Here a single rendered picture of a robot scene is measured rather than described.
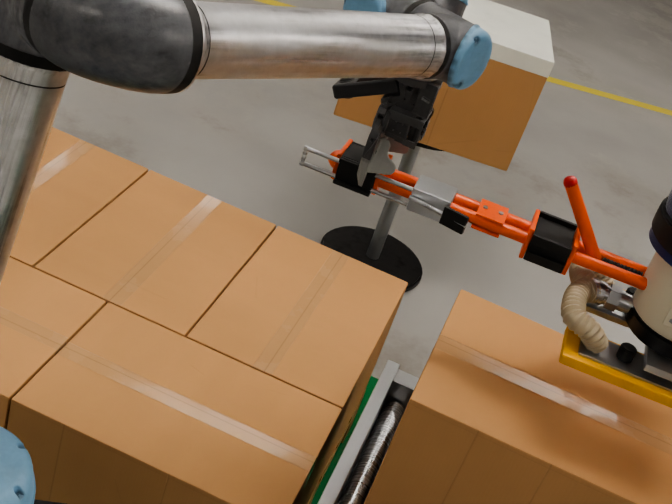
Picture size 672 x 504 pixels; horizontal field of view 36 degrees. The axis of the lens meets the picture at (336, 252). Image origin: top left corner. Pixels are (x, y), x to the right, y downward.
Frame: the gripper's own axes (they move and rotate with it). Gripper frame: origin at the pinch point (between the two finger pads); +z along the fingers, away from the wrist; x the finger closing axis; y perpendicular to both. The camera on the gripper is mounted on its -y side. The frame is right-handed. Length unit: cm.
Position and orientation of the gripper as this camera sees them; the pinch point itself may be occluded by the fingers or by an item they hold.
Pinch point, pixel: (365, 168)
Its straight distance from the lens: 180.2
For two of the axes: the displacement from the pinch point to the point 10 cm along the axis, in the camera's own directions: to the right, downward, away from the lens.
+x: 3.1, -4.5, 8.4
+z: -2.8, 8.0, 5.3
